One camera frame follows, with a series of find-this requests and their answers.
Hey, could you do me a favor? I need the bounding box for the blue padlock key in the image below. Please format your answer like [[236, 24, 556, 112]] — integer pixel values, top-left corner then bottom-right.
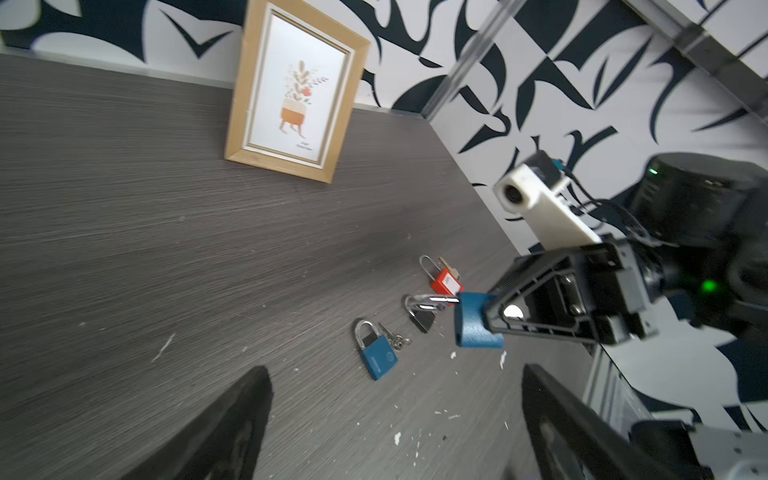
[[379, 323, 411, 351]]

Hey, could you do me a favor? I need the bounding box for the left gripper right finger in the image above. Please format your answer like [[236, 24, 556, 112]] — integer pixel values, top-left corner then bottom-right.
[[522, 364, 666, 479]]

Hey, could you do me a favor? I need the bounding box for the red padlock key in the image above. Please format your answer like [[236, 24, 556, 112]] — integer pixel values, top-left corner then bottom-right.
[[438, 256, 460, 280]]

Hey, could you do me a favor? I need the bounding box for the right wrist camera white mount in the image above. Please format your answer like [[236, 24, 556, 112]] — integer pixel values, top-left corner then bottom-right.
[[493, 150, 602, 250]]

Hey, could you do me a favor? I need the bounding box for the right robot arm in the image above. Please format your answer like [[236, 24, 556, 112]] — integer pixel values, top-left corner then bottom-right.
[[480, 152, 767, 479]]

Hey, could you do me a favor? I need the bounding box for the blue padlock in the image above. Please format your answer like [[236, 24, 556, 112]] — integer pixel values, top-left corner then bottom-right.
[[404, 291, 506, 350], [354, 318, 398, 381]]

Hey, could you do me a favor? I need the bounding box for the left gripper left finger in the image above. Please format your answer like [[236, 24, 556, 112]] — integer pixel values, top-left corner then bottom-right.
[[124, 366, 274, 479]]

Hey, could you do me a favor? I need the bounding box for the red padlock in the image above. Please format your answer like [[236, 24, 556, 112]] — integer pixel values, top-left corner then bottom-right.
[[419, 255, 463, 296]]

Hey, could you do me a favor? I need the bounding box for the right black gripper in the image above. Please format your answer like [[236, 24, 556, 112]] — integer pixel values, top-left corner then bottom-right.
[[484, 239, 662, 345]]

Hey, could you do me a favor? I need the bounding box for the small black padlock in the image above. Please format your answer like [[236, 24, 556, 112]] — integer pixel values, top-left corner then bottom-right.
[[405, 304, 436, 333]]

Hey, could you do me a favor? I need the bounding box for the wooden picture frame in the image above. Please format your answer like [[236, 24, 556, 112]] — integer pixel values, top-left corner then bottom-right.
[[224, 1, 370, 184]]

